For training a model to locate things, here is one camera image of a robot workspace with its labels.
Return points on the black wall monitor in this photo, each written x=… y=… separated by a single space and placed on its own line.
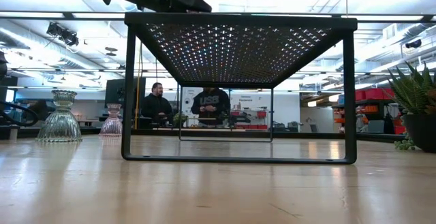
x=112 y=91

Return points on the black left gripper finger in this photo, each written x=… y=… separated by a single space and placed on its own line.
x=192 y=4

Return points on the person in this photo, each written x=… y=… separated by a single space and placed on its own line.
x=41 y=108
x=156 y=107
x=209 y=102

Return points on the pink ribbed glass candlestick holder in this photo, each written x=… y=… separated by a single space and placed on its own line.
x=111 y=125

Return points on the succulent plant in black pot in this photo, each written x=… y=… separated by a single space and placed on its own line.
x=422 y=132

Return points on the storage rack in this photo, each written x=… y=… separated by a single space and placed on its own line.
x=368 y=102

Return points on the red storage bin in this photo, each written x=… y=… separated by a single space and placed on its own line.
x=360 y=95
x=374 y=94

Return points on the black perforated metal shelf riser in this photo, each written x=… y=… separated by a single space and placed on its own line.
x=238 y=18

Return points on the black ceiling camera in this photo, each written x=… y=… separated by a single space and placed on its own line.
x=413 y=43

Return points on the small background potted plant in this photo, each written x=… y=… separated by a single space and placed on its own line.
x=179 y=119

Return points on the greenish ribbed glass candlestick holder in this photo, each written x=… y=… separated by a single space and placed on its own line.
x=60 y=125

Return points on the white display board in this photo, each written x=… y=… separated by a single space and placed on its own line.
x=282 y=105

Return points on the black aluminium table frame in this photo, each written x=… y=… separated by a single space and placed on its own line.
x=163 y=132

